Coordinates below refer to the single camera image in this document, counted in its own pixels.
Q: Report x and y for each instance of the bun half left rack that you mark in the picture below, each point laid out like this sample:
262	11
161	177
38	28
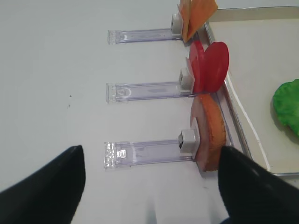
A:
212	131

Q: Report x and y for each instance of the red tomato slice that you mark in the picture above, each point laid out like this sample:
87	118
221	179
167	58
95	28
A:
216	66
196	58

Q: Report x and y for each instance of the green lettuce leaf on tray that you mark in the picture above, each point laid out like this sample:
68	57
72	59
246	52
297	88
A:
286	105

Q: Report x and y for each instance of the clear rack tomato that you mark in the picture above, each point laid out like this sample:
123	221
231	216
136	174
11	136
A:
116	93

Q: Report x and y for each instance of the white metal tray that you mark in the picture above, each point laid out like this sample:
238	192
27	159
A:
263	45

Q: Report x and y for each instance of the clear rack cheese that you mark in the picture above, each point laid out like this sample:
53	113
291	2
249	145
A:
151	35

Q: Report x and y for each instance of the orange cheese slice outer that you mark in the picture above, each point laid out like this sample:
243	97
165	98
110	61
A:
184	9

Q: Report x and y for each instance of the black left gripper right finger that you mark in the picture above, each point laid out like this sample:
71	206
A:
252	195

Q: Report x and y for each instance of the clear rack left bun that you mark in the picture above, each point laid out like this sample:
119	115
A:
127	154

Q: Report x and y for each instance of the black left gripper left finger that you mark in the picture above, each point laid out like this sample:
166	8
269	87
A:
51	195

